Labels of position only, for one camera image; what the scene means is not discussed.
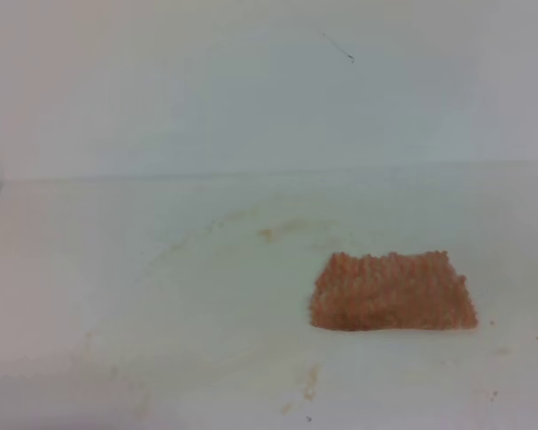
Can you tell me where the pink fuzzy rag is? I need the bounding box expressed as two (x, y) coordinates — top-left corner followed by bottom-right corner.
(308, 251), (478, 331)

